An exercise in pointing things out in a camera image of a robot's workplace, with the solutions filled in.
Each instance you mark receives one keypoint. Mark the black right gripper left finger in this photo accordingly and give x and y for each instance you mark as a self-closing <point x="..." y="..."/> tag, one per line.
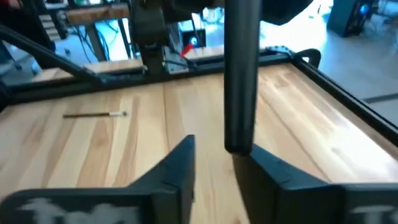
<point x="168" y="186"/>

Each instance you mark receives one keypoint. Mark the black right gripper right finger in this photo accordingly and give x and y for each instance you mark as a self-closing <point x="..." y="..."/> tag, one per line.
<point x="280" y="193"/>

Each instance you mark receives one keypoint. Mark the long black makeup brush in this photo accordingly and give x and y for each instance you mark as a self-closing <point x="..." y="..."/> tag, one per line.
<point x="93" y="115"/>

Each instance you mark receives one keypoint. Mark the black brush long silver ferrule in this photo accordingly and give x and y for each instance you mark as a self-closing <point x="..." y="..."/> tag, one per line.
<point x="242" y="77"/>

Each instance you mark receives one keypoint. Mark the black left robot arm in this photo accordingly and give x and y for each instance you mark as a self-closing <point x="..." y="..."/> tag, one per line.
<point x="149" y="25"/>

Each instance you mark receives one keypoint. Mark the red tag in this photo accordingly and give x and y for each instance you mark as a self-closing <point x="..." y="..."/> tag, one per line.
<point x="187" y="49"/>

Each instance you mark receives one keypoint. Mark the wooden workbench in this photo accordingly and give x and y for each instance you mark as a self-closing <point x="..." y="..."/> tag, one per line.
<point x="96" y="14"/>

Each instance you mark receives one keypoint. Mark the black computer tower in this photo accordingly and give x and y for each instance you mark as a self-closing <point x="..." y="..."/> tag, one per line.
<point x="348" y="18"/>

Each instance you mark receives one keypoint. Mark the black table edge rail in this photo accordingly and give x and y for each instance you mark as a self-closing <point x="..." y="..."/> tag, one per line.
<point x="342" y="97"/>

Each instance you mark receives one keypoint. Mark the wooden arm base plate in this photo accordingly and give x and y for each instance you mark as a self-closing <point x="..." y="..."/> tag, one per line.
<point x="109" y="65"/>

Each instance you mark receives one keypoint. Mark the black diagonal frame strut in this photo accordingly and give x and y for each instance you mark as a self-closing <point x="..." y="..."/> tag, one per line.
<point x="46" y="54"/>

